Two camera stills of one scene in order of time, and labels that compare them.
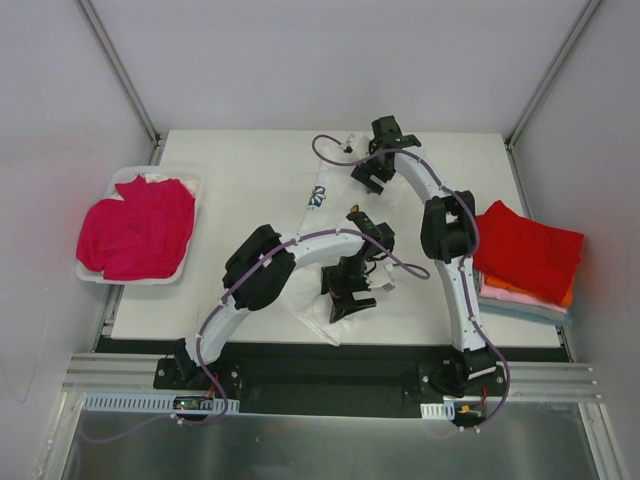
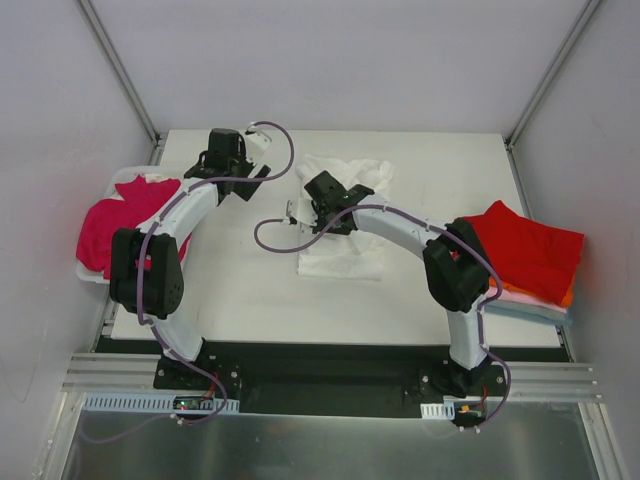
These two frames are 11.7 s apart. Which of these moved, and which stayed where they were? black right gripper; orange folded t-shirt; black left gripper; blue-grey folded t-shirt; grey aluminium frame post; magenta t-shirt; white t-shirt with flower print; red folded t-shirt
Moved: white t-shirt with flower print; black right gripper; black left gripper
Stayed: blue-grey folded t-shirt; orange folded t-shirt; red folded t-shirt; magenta t-shirt; grey aluminium frame post
